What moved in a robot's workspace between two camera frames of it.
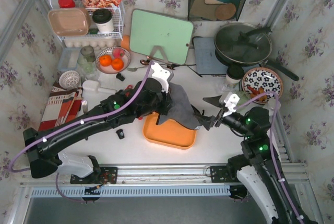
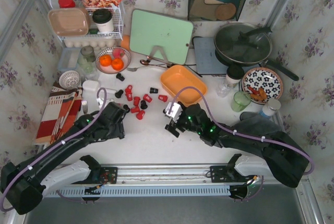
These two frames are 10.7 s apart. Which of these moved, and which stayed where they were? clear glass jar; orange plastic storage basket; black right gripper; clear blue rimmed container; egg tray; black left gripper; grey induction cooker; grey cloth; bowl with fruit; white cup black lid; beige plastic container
Moved: orange plastic storage basket; grey cloth; black right gripper; black left gripper
Stayed: beige plastic container; clear blue rimmed container; egg tray; grey induction cooker; bowl with fruit; white cup black lid; clear glass jar
